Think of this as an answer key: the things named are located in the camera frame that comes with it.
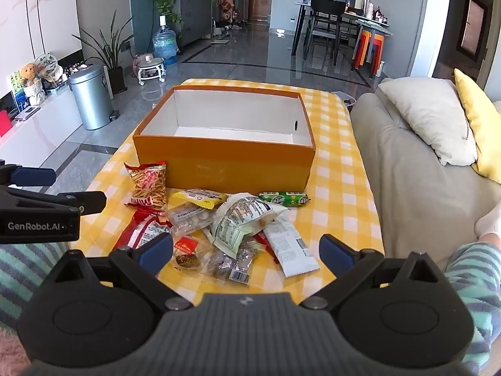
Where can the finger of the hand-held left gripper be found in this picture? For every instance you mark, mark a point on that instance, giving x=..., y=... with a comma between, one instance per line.
x=88, y=201
x=33, y=176

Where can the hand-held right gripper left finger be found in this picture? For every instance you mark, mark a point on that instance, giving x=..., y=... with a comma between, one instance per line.
x=158, y=250

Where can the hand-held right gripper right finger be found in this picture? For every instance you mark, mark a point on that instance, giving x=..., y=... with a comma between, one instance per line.
x=336, y=253

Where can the small red packet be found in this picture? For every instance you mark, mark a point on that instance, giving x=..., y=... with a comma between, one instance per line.
x=184, y=246

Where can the red white snack packet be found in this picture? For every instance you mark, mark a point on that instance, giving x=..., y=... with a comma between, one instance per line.
x=135, y=233

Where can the gold coin chocolate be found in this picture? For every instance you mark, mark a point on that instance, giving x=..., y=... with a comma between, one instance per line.
x=185, y=260

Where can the clear packet of white candies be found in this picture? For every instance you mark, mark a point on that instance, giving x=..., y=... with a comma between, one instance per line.
x=188, y=216

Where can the white snack bar wrapper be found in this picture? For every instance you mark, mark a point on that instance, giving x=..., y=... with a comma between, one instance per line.
x=291, y=248

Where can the red yellow snack stick bag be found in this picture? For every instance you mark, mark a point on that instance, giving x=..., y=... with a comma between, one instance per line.
x=148, y=184

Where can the yellow snack packet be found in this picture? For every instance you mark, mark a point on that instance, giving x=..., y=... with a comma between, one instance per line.
x=199, y=197

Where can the clear packet of dark candies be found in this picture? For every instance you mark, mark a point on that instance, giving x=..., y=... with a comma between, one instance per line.
x=231, y=262

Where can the red snack bar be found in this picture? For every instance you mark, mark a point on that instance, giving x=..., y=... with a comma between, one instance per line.
x=263, y=241

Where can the white green snack bag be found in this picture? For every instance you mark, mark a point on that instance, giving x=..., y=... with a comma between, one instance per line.
x=238, y=221

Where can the orange cardboard box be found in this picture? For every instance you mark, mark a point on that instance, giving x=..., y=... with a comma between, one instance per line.
x=235, y=160

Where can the white low cabinet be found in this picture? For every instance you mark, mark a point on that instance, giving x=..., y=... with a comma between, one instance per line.
x=43, y=125

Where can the yellow checkered tablecloth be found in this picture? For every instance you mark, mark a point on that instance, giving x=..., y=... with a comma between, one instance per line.
x=340, y=188

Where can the silver pedal trash can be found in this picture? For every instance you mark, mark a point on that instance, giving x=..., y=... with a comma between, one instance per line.
x=92, y=98

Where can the brown plush toy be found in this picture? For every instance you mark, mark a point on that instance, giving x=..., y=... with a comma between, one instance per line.
x=29, y=73

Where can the beige sofa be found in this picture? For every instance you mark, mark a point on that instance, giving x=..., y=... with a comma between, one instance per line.
x=415, y=188

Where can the round printed hand fan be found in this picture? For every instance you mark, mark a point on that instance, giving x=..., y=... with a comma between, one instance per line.
x=47, y=66

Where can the pink fluffy cloth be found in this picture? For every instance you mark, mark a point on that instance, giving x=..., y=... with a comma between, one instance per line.
x=9, y=354

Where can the striped teal pants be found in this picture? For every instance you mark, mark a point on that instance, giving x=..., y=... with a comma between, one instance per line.
x=475, y=282

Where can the potted long-leaf plant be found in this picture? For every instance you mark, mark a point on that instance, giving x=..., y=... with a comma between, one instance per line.
x=107, y=53

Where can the small white pink stool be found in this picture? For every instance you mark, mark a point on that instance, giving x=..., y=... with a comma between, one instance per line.
x=149, y=68

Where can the white sock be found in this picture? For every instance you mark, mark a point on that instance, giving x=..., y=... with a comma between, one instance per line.
x=489, y=221

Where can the beige pillow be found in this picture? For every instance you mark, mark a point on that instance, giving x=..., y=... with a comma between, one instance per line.
x=430, y=117

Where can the blue water jug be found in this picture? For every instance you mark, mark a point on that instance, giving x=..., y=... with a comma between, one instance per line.
x=165, y=45

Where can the yellow pillow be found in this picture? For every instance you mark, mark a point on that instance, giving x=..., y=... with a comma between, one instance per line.
x=479, y=121

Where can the stack of orange stools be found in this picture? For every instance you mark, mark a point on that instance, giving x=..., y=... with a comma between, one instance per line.
x=368, y=51

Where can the dark grey sideboard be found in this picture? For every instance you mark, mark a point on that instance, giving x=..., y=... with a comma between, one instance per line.
x=193, y=11

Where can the black dining chair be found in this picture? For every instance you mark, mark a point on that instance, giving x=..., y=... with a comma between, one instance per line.
x=325, y=23

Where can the glass dining table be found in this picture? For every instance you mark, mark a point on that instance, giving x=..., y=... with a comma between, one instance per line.
x=364, y=23

